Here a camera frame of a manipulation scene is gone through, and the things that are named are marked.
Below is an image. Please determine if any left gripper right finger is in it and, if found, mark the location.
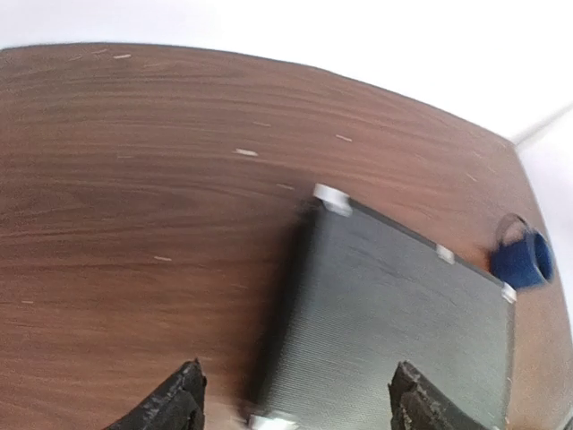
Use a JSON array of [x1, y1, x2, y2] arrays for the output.
[[389, 361, 482, 430]]

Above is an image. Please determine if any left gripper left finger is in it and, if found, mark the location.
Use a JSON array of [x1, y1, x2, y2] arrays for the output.
[[107, 359, 207, 430]]

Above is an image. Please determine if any black poker case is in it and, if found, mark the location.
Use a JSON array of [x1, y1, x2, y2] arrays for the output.
[[247, 185, 517, 429]]

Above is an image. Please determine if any dark blue mug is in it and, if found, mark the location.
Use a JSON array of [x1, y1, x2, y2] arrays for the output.
[[490, 213, 555, 290]]

